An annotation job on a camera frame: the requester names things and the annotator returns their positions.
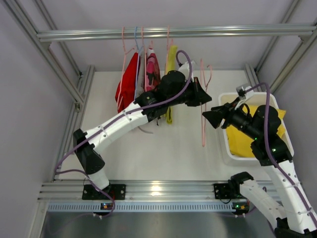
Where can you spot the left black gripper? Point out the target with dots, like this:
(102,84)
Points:
(195,92)

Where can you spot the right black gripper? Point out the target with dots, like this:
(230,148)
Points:
(223,118)

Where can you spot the yellow trousers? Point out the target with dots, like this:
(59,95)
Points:
(240,144)

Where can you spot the lime green trousers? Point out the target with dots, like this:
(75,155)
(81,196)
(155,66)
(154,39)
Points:
(170,65)

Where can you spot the pink hanger of lime trousers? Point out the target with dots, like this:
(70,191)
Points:
(167,49)

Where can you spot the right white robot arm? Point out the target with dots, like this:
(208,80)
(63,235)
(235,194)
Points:
(294,217)

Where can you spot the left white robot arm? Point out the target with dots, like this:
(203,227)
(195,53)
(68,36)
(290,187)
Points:
(174,89)

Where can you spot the pink camouflage trousers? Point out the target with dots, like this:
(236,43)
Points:
(157,79)

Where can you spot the pink hanger of camouflage trousers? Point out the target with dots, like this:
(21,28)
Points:
(143,49)

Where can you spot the red trousers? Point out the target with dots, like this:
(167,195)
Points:
(126,87)

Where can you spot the pink hanger of red trousers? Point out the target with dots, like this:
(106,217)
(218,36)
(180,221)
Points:
(123,67)

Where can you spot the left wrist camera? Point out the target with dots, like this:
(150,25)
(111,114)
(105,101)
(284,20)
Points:
(187,70)

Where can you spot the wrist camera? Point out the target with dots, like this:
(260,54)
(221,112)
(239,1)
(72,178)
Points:
(187,70)
(245,92)

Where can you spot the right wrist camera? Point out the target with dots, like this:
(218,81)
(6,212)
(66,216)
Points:
(245,92)

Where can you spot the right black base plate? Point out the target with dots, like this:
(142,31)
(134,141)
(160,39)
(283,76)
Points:
(224,191)

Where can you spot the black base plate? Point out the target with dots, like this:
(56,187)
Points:
(224,191)
(115,191)

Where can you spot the right aluminium frame post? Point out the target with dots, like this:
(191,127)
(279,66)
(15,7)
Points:
(283,54)

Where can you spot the aluminium frame post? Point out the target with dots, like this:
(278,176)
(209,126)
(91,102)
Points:
(79,91)
(283,54)

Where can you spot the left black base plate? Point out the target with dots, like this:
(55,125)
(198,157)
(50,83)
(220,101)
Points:
(115,191)

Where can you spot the aluminium hanging rail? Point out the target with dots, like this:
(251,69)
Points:
(284,29)

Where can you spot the left aluminium frame post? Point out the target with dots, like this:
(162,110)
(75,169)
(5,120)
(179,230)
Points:
(79,91)

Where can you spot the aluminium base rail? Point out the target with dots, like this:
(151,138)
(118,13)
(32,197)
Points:
(136,190)

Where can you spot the grey slotted cable duct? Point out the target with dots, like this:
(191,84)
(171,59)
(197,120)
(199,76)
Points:
(82,207)

